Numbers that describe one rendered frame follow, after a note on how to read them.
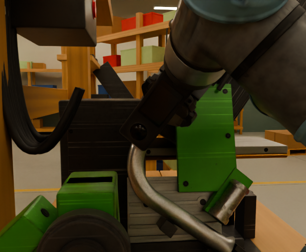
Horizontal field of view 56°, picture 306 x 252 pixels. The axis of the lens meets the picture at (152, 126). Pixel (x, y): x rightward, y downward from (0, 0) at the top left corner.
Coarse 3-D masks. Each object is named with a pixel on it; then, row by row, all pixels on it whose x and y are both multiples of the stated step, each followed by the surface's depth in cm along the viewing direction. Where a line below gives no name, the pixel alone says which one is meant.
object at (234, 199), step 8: (232, 184) 52; (240, 184) 51; (224, 192) 53; (232, 192) 51; (240, 192) 51; (248, 192) 52; (224, 200) 51; (232, 200) 51; (240, 200) 52; (216, 208) 51; (224, 208) 51; (232, 208) 51; (216, 216) 50; (224, 216) 50; (224, 224) 51
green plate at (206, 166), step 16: (208, 96) 57; (224, 96) 58; (208, 112) 57; (224, 112) 57; (176, 128) 56; (192, 128) 56; (208, 128) 56; (224, 128) 57; (176, 144) 56; (192, 144) 56; (208, 144) 56; (224, 144) 56; (192, 160) 55; (208, 160) 55; (224, 160) 56; (192, 176) 55; (208, 176) 55; (224, 176) 55
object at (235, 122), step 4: (148, 72) 876; (152, 72) 876; (156, 72) 877; (240, 112) 924; (240, 116) 924; (236, 120) 938; (240, 120) 925; (236, 124) 930; (240, 124) 925; (236, 128) 920; (240, 128) 922; (236, 132) 971; (240, 132) 927
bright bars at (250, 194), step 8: (248, 200) 70; (256, 200) 71; (240, 208) 73; (248, 208) 71; (240, 216) 73; (248, 216) 71; (240, 224) 73; (248, 224) 71; (240, 232) 73; (248, 232) 71
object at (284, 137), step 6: (270, 132) 652; (276, 132) 629; (282, 132) 628; (288, 132) 628; (270, 138) 653; (276, 138) 630; (282, 138) 612; (288, 138) 597; (288, 144) 599; (294, 144) 603; (300, 144) 608; (288, 150) 600; (294, 150) 647; (300, 150) 649
